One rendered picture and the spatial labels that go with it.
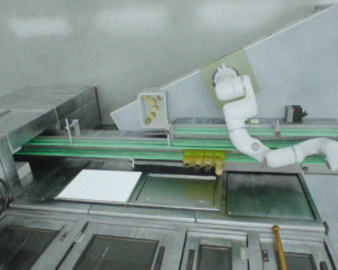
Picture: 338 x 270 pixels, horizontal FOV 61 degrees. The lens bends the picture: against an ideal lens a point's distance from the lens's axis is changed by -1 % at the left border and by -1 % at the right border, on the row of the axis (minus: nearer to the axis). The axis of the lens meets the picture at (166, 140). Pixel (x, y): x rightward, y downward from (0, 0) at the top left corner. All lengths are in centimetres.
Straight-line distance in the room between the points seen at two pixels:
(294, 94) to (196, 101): 57
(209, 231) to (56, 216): 78
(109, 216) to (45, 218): 35
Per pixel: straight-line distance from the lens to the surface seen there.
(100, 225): 152
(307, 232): 146
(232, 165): 182
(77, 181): 183
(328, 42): 182
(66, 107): 229
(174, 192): 160
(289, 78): 180
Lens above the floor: 249
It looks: 64 degrees down
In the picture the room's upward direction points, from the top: 154 degrees counter-clockwise
